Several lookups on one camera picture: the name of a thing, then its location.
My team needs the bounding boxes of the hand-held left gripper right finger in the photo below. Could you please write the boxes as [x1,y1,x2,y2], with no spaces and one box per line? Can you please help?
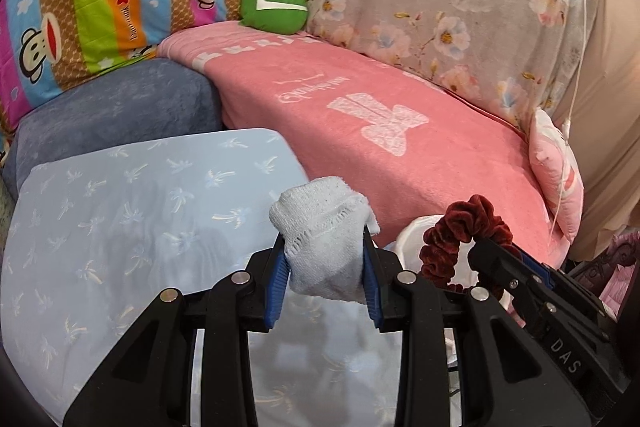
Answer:
[361,227,593,427]

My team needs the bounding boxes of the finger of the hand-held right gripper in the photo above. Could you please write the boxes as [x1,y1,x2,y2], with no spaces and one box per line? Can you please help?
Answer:
[500,242,603,318]
[469,238,553,338]

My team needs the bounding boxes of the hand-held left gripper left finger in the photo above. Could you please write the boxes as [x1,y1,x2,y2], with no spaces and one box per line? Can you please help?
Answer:
[62,232,291,427]

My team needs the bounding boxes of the white sock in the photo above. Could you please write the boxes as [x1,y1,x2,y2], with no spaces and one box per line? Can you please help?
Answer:
[269,177,381,305]

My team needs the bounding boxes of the dark red velvet scrunchie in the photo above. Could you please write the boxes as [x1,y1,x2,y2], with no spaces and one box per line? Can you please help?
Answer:
[419,194,516,293]

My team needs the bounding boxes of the pink patterned cloth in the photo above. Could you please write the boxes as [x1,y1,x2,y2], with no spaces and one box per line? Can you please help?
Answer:
[595,232,640,308]

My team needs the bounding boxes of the small pink pillow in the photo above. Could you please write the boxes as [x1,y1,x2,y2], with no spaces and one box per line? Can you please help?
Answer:
[529,107,586,243]

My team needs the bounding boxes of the light blue palm-print sheet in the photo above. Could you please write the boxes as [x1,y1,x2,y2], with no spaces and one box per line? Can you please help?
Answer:
[0,128,451,427]

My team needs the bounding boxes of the pink blanket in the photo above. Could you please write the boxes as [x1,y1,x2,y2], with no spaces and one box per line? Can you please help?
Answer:
[156,21,571,270]

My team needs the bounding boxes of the beige curtain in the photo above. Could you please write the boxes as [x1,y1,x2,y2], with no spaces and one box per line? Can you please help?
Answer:
[550,0,640,263]

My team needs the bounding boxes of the blue-grey pillow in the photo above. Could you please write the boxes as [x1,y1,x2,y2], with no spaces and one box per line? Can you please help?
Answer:
[2,58,223,192]

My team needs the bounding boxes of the green round cushion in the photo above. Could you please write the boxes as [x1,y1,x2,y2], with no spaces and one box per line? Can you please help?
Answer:
[240,0,309,32]

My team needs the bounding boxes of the striped cartoon monkey quilt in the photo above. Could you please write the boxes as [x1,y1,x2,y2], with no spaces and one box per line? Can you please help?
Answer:
[0,0,276,148]

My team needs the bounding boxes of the white cable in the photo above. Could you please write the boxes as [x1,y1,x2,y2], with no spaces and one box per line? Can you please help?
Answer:
[550,0,601,233]

